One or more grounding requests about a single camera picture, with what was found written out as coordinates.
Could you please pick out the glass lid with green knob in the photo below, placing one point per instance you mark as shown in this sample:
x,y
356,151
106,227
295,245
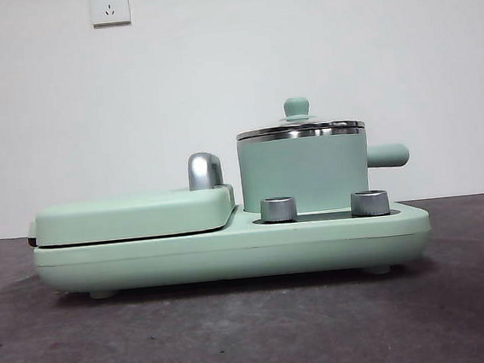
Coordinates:
x,y
297,106

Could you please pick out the silver control dial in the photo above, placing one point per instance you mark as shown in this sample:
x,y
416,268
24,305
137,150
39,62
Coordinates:
x,y
369,202
277,210

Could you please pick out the green breakfast machine base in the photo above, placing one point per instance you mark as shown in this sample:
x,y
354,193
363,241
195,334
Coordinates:
x,y
147,263

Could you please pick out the white wall socket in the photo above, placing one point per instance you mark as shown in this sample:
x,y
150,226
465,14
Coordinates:
x,y
109,5

